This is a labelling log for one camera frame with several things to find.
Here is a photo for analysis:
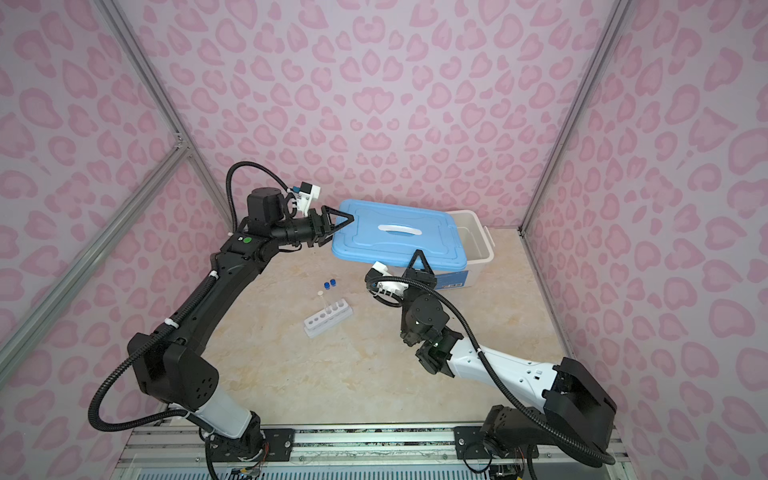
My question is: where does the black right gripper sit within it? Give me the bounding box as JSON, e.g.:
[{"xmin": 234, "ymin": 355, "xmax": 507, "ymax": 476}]
[{"xmin": 399, "ymin": 249, "xmax": 440, "ymax": 342}]

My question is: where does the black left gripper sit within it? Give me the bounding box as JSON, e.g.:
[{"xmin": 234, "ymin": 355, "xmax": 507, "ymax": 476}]
[{"xmin": 270, "ymin": 206, "xmax": 353, "ymax": 249}]

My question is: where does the blue plastic bin lid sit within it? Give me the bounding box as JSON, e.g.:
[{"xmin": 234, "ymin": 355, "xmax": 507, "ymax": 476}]
[{"xmin": 332, "ymin": 199, "xmax": 468, "ymax": 272}]

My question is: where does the white plastic storage bin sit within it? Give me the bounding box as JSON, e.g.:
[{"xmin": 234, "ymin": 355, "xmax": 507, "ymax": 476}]
[{"xmin": 435, "ymin": 210, "xmax": 495, "ymax": 290}]

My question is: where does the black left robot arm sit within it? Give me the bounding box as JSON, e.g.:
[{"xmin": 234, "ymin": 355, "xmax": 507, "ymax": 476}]
[{"xmin": 128, "ymin": 187, "xmax": 354, "ymax": 460}]

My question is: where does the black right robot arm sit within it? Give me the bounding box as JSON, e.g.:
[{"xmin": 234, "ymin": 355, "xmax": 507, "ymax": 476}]
[{"xmin": 392, "ymin": 250, "xmax": 617, "ymax": 468}]

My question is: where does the white test tube rack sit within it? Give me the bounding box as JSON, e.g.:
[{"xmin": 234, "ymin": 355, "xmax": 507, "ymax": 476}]
[{"xmin": 303, "ymin": 299, "xmax": 354, "ymax": 338}]

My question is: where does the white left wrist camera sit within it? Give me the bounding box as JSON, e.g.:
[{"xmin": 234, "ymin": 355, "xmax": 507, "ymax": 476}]
[{"xmin": 291, "ymin": 182, "xmax": 321, "ymax": 216}]

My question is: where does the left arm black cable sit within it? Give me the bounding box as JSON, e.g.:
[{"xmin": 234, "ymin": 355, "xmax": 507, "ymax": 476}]
[{"xmin": 87, "ymin": 160, "xmax": 295, "ymax": 433}]

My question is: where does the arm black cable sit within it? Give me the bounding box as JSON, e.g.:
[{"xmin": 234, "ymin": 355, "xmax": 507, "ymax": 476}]
[
  {"xmin": 87, "ymin": 160, "xmax": 295, "ymax": 433},
  {"xmin": 365, "ymin": 274, "xmax": 618, "ymax": 468}
]

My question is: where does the aluminium frame strut left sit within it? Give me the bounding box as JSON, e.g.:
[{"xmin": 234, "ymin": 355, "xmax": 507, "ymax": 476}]
[{"xmin": 1, "ymin": 141, "xmax": 189, "ymax": 385}]

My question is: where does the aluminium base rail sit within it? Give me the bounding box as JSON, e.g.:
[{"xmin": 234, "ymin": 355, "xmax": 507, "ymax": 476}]
[{"xmin": 112, "ymin": 420, "xmax": 636, "ymax": 479}]

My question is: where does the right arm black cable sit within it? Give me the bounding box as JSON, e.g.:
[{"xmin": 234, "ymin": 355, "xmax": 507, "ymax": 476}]
[{"xmin": 365, "ymin": 274, "xmax": 618, "ymax": 468}]

